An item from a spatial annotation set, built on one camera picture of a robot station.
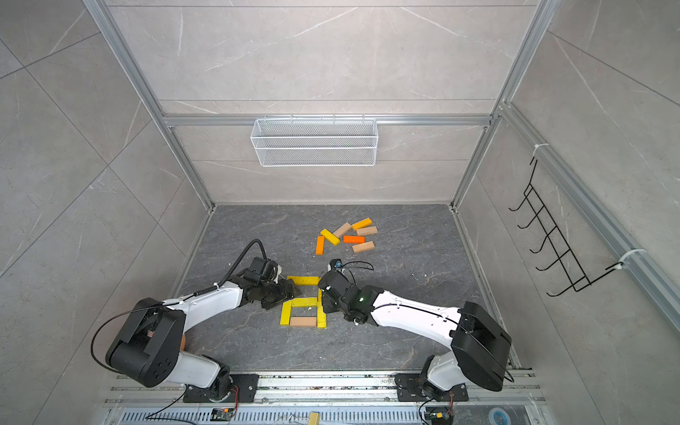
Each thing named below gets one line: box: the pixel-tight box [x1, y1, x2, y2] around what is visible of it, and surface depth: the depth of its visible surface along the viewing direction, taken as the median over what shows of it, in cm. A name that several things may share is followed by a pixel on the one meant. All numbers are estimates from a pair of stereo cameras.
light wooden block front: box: [351, 240, 376, 254], surface depth 106 cm
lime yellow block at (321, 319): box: [316, 305, 327, 329], surface depth 87 cm
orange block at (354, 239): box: [343, 235, 366, 244], surface depth 109 cm
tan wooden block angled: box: [332, 222, 353, 239], surface depth 113 cm
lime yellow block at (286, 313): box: [279, 300, 293, 326], surface depth 88 cm
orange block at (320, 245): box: [315, 235, 325, 256], surface depth 106 cm
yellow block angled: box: [320, 228, 341, 247], surface depth 109 cm
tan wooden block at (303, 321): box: [289, 316, 317, 327], surface depth 87 cm
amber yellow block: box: [351, 217, 373, 232], surface depth 115 cm
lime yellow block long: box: [291, 297, 318, 308], surface depth 92 cm
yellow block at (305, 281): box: [285, 276, 320, 286], surface depth 97 cm
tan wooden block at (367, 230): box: [355, 225, 379, 237], surface depth 113 cm
